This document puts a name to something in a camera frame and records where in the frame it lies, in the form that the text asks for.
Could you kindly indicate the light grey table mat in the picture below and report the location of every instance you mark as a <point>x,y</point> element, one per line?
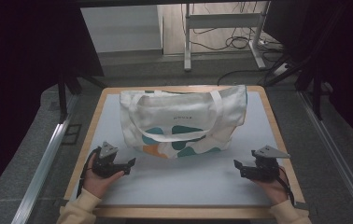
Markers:
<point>184,183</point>

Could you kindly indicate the white canvas tote bag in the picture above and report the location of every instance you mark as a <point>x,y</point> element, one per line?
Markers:
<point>184,109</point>

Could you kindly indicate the white power strip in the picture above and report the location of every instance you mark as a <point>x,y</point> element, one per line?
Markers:
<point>281,69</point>

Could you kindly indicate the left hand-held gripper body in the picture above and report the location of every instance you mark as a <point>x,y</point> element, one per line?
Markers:
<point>104,161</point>

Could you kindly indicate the person's right hand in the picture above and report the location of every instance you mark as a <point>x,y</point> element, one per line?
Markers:
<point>272,189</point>

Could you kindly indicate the person's left hand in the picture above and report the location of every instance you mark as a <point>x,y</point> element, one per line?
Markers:
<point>98,183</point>

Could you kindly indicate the aluminium rail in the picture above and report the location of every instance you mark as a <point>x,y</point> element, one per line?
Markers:
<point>336,155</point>
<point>40,174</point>

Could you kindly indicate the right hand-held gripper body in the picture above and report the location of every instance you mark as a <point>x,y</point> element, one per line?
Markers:
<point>265,166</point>

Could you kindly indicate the black metal stand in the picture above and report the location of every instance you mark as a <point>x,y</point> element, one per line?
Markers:
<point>67,87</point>
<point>311,84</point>

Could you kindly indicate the black curtain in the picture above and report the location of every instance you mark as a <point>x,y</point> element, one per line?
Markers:
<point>342,62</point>
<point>25,77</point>

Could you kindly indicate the white metal desk frame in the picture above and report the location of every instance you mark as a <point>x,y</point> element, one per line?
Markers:
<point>224,21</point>

